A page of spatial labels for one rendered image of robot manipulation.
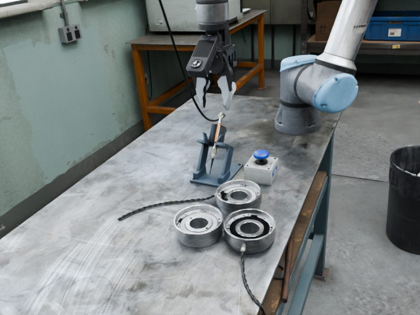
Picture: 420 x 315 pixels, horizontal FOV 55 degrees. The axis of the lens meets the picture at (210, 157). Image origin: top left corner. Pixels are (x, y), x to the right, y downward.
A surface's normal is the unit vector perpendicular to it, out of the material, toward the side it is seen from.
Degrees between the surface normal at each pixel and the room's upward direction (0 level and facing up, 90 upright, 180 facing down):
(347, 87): 97
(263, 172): 90
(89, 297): 0
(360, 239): 0
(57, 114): 90
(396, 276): 0
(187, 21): 90
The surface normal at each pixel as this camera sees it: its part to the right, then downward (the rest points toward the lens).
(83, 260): -0.07, -0.88
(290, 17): -0.41, 0.45
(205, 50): -0.25, -0.51
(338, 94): 0.33, 0.52
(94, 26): 0.91, 0.13
